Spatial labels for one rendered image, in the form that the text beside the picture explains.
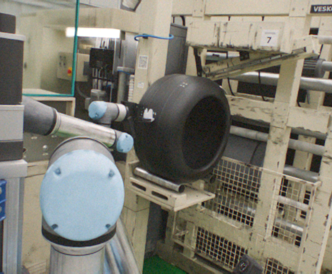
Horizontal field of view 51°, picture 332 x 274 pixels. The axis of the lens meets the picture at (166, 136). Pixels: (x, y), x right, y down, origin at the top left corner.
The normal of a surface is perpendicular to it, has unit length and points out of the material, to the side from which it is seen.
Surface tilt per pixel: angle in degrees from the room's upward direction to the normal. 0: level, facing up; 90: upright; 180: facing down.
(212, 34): 90
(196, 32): 90
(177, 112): 71
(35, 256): 90
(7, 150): 90
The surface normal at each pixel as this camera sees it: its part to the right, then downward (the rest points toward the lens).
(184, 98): 0.21, -0.33
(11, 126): 0.64, 0.22
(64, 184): 0.26, 0.10
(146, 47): -0.66, 0.07
